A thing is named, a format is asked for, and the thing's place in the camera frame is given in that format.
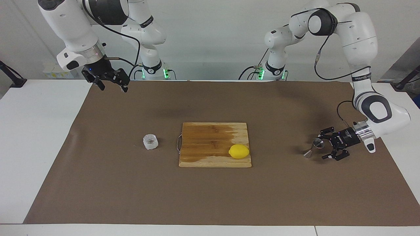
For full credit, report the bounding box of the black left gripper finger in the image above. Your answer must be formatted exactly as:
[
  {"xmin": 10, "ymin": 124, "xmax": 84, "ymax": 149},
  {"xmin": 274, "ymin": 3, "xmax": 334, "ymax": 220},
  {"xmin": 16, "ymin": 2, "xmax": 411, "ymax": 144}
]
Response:
[
  {"xmin": 322, "ymin": 148, "xmax": 350, "ymax": 161},
  {"xmin": 319, "ymin": 126, "xmax": 336, "ymax": 139}
]

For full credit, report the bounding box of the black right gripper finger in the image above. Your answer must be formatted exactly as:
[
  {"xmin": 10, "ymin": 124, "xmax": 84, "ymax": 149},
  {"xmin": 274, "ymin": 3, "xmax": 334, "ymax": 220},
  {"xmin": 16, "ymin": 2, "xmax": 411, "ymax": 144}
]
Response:
[
  {"xmin": 85, "ymin": 75, "xmax": 106, "ymax": 91},
  {"xmin": 112, "ymin": 68, "xmax": 130, "ymax": 93}
]

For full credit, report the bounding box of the steel double jigger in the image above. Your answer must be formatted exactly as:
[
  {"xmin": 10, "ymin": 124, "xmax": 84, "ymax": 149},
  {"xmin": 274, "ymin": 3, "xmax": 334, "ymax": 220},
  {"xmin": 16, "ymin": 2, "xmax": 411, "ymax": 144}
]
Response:
[{"xmin": 304, "ymin": 138, "xmax": 326, "ymax": 159}]

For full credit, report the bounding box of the white background box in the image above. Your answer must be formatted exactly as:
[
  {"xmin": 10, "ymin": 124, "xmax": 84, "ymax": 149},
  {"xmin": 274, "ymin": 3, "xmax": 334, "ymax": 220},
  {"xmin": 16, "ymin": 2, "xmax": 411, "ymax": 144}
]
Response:
[{"xmin": 42, "ymin": 62, "xmax": 82, "ymax": 79}]

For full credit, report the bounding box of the black clamp stand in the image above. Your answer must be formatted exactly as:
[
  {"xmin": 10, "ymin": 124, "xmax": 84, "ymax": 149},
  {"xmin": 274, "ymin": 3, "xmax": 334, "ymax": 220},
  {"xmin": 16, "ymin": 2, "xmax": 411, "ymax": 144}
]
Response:
[
  {"xmin": 393, "ymin": 65, "xmax": 420, "ymax": 91},
  {"xmin": 0, "ymin": 61, "xmax": 27, "ymax": 88}
]

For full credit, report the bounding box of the yellow lemon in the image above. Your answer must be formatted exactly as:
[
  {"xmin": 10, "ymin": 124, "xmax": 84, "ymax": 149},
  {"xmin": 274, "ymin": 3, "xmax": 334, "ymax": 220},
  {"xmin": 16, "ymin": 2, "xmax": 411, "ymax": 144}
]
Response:
[{"xmin": 228, "ymin": 144, "xmax": 250, "ymax": 160}]

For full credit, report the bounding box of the wooden cutting board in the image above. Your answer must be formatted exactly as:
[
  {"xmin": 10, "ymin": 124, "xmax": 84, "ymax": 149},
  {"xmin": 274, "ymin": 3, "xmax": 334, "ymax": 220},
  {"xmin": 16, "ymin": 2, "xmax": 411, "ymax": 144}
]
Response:
[{"xmin": 177, "ymin": 122, "xmax": 253, "ymax": 168}]

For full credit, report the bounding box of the brown table mat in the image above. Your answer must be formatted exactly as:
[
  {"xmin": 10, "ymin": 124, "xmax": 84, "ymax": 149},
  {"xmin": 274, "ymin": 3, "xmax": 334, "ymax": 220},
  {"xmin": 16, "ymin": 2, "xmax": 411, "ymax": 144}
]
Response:
[{"xmin": 23, "ymin": 80, "xmax": 420, "ymax": 227}]

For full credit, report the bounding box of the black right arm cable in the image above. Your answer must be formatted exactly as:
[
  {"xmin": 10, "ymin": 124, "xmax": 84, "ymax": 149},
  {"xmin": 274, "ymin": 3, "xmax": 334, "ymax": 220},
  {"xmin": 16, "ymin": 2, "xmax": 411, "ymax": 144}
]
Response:
[{"xmin": 82, "ymin": 0, "xmax": 142, "ymax": 79}]

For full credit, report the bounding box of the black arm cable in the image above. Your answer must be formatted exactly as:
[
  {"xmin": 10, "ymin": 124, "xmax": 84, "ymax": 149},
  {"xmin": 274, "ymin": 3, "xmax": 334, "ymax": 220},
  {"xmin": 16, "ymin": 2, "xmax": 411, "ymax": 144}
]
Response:
[
  {"xmin": 82, "ymin": 0, "xmax": 142, "ymax": 79},
  {"xmin": 290, "ymin": 3, "xmax": 372, "ymax": 128}
]

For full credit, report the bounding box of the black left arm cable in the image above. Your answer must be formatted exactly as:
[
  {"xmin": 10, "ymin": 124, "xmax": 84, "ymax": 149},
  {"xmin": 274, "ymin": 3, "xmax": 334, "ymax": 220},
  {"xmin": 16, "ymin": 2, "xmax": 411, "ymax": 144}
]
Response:
[{"xmin": 290, "ymin": 3, "xmax": 372, "ymax": 128}]

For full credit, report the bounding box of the black left base cable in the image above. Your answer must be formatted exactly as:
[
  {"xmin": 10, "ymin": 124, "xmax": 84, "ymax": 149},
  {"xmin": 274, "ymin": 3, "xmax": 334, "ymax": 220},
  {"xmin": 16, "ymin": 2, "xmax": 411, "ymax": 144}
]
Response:
[{"xmin": 239, "ymin": 49, "xmax": 267, "ymax": 81}]

